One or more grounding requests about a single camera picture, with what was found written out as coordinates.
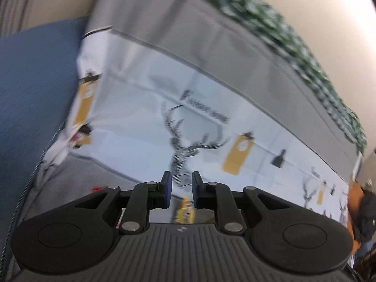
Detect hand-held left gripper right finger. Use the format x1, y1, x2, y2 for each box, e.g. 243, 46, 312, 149
192, 171, 291, 235

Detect yellow snack packet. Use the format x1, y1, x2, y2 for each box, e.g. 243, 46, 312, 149
172, 195, 196, 224

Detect black cloth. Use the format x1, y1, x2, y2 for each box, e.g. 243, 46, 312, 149
354, 192, 376, 243

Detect orange cloth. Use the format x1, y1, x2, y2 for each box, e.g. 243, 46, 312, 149
347, 182, 371, 268

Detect blue upholstered headboard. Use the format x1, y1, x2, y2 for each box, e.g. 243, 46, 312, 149
0, 16, 90, 259

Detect grey deer print bed sheet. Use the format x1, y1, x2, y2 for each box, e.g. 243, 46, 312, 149
4, 0, 366, 274

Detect green checked blanket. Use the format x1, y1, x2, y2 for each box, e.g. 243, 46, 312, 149
173, 0, 368, 155

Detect grey curtain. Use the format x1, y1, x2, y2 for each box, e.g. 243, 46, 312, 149
0, 0, 42, 37

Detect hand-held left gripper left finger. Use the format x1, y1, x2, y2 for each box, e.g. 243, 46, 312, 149
73, 171, 171, 235

